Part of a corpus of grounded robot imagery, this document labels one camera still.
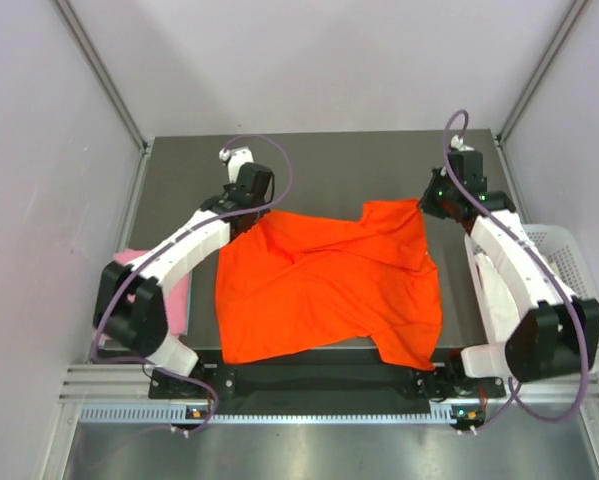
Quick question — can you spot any orange t-shirt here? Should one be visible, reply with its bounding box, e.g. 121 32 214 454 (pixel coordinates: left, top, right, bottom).
215 199 443 371

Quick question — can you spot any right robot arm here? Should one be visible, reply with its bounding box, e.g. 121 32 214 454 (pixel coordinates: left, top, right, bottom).
419 138 599 396

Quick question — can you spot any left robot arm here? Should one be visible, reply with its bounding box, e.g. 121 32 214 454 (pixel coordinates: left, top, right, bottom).
93 160 275 397

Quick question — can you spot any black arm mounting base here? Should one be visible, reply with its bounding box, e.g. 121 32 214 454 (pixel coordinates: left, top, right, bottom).
89 345 505 403

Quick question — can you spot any white t-shirt in basket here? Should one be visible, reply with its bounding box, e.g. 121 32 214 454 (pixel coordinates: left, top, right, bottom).
468 250 561 344

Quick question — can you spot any white plastic basket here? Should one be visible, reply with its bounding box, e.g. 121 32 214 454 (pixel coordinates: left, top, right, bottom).
464 224 599 373

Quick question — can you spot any folded light blue t-shirt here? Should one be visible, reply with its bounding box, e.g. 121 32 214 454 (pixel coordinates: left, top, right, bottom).
185 270 194 335

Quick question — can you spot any folded pink t-shirt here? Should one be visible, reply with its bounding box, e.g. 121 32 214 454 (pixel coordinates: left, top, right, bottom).
113 249 191 336

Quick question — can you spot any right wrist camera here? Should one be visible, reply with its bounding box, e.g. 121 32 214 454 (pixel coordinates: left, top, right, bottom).
449 135 474 152

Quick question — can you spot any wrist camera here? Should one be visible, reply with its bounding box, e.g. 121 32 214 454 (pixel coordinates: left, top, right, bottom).
218 147 254 183
449 135 474 152

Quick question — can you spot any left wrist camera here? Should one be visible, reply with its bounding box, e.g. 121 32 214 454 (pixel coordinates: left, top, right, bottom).
218 147 254 183

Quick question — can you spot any slotted cable duct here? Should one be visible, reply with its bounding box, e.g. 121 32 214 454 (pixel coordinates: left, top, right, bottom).
79 403 478 426

